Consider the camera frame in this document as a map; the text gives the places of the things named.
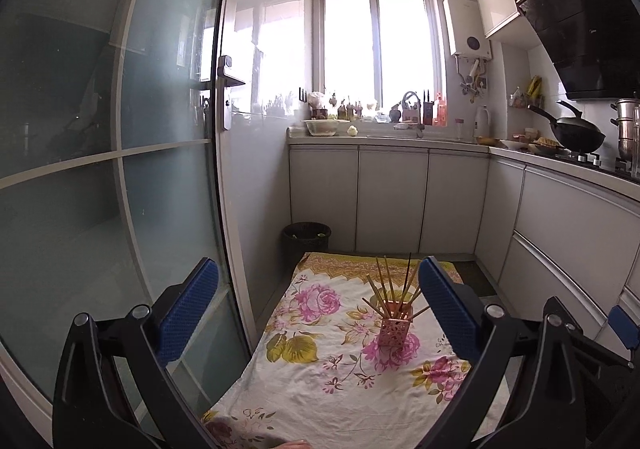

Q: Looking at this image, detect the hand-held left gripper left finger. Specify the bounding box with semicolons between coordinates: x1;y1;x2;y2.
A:
52;257;221;449

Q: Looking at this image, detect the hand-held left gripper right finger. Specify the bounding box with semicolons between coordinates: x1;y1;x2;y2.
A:
417;256;593;449

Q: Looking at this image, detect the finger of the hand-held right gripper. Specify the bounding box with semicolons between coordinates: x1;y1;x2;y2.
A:
567;304;640;372

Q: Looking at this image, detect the bunch of wooden chopsticks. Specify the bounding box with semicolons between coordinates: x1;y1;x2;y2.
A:
362;256;432;325

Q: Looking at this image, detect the pink perforated chopstick holder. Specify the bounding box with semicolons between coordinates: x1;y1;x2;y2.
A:
380;313;414;351

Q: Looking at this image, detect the white cabinet with drawers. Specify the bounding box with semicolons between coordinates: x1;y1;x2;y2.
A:
475;149;640;360

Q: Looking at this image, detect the dark trash bin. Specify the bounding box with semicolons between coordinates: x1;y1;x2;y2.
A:
282;222;332;271

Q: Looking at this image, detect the floral printed cloth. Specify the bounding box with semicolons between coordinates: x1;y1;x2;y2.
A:
200;251;506;449

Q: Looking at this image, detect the gas stove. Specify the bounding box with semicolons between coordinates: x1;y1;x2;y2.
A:
550;149;640;181

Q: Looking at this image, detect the white thermos jug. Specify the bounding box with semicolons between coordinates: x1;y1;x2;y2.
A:
473;105;491;140

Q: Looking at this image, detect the stainless steel pot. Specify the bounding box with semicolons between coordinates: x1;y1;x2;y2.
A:
614;98;640;166

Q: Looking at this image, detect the black wok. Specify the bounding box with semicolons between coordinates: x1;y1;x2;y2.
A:
527;100;607;153

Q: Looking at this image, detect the clear glass bowl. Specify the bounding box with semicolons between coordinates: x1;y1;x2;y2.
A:
304;119;337;137

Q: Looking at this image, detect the kitchen window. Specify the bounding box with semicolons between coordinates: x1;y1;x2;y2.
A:
312;0;446;116

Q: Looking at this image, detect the white gas water heater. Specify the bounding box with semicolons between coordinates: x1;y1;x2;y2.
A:
442;0;494;58

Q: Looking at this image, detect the black range hood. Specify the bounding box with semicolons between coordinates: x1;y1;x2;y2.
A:
517;0;640;101

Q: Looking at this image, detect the basket with handle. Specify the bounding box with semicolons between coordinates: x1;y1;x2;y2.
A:
402;90;421;123

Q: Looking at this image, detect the metal door handle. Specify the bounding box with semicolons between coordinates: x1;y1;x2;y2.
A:
216;55;247;132

